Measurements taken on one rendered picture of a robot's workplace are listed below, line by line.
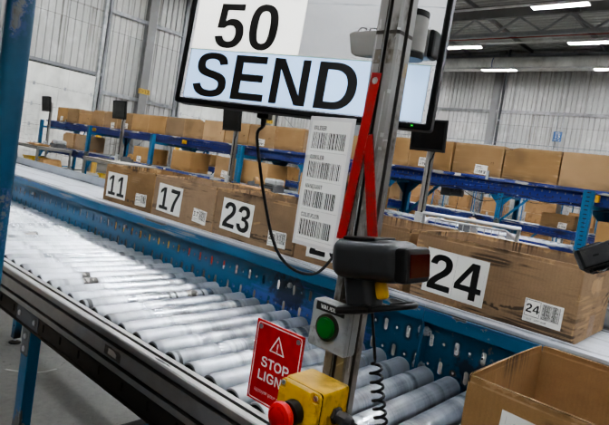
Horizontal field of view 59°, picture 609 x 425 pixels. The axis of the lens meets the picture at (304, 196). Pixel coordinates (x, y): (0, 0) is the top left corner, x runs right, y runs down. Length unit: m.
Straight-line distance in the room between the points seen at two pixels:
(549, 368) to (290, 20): 0.76
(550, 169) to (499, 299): 4.76
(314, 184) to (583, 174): 5.22
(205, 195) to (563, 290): 1.23
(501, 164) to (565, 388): 5.21
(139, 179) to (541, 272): 1.62
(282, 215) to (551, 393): 0.94
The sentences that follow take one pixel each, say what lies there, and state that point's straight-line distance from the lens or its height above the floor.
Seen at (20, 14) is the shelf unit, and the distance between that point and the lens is 0.66.
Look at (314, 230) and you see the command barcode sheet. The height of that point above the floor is 1.07.
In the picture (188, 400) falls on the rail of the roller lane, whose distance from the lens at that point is 1.06.
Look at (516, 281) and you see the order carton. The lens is 1.29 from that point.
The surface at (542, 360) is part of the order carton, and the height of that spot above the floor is 0.89.
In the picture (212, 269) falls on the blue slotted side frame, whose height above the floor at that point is 0.77.
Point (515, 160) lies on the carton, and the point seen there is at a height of 1.59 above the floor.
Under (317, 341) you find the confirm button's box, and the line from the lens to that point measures 0.78.
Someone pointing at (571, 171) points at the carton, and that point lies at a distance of 5.95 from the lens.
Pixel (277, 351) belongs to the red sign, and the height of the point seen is 0.88.
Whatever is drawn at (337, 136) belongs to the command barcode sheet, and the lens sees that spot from 0.79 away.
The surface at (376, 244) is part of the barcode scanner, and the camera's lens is 0.67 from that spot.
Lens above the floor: 1.16
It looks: 3 degrees down
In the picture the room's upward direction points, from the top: 9 degrees clockwise
